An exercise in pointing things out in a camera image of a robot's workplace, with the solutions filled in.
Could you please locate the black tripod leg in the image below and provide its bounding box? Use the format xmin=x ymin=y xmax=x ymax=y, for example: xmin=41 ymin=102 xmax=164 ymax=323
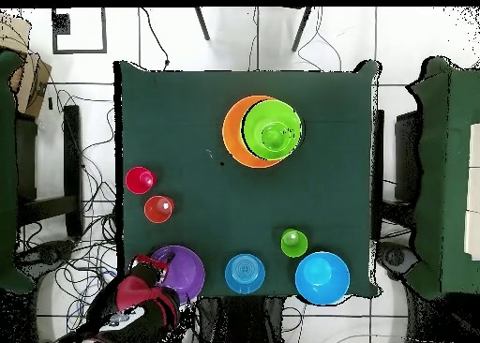
xmin=291 ymin=7 xmax=313 ymax=52
xmin=193 ymin=7 xmax=211 ymax=41

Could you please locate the black cable with plug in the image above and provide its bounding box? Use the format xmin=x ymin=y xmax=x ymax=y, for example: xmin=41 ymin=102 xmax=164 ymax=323
xmin=139 ymin=7 xmax=171 ymax=69

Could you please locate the green bowl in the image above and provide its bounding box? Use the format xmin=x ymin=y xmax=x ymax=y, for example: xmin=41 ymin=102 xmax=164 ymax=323
xmin=240 ymin=99 xmax=304 ymax=161

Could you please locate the tangle of black cables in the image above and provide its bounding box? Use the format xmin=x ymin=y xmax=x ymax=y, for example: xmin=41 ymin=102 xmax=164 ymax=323
xmin=14 ymin=89 xmax=128 ymax=343

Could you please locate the black square floor frame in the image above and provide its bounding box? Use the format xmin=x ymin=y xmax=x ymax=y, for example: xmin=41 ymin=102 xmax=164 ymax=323
xmin=51 ymin=7 xmax=108 ymax=54

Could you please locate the plain green cup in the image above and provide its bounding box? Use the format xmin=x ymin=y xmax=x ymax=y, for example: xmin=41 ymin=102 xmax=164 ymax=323
xmin=279 ymin=229 xmax=309 ymax=259

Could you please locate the cardboard box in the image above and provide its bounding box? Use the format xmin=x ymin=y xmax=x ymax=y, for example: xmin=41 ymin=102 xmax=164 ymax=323
xmin=0 ymin=14 xmax=53 ymax=119

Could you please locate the black stand frame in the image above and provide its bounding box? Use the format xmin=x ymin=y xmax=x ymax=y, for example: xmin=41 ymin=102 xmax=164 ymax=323
xmin=370 ymin=109 xmax=421 ymax=243
xmin=14 ymin=104 xmax=84 ymax=239

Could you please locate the stepped green cup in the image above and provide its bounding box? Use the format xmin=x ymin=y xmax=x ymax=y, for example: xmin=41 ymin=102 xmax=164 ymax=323
xmin=259 ymin=121 xmax=297 ymax=151

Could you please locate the orange bowl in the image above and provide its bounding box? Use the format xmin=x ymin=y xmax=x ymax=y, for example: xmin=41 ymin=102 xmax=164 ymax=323
xmin=221 ymin=95 xmax=286 ymax=170

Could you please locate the grey base with knob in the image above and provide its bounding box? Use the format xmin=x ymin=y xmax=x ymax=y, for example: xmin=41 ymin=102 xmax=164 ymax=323
xmin=20 ymin=239 xmax=76 ymax=280

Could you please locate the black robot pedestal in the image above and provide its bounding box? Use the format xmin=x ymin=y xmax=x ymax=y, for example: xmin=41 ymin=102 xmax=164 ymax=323
xmin=198 ymin=296 xmax=286 ymax=343

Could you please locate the large blue bowl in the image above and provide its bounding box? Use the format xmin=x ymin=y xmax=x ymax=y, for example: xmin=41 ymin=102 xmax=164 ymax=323
xmin=294 ymin=251 xmax=352 ymax=306

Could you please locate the red cup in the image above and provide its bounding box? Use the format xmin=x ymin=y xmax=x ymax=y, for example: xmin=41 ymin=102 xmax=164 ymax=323
xmin=124 ymin=166 xmax=158 ymax=196

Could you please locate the dark green table cloth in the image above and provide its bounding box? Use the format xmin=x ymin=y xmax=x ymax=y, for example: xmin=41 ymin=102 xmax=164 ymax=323
xmin=113 ymin=59 xmax=382 ymax=299

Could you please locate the orange cup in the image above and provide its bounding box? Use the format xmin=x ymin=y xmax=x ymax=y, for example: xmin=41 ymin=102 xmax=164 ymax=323
xmin=143 ymin=195 xmax=176 ymax=225

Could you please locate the small blue bowl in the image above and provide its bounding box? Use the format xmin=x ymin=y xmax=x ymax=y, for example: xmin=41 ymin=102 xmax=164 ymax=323
xmin=224 ymin=253 xmax=266 ymax=295

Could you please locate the purple bowl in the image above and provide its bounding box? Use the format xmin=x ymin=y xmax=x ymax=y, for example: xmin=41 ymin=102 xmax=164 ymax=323
xmin=149 ymin=245 xmax=206 ymax=304

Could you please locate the green cloth covered side table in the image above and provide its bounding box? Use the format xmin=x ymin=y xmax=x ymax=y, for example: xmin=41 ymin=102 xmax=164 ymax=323
xmin=0 ymin=50 xmax=37 ymax=295
xmin=406 ymin=55 xmax=480 ymax=301

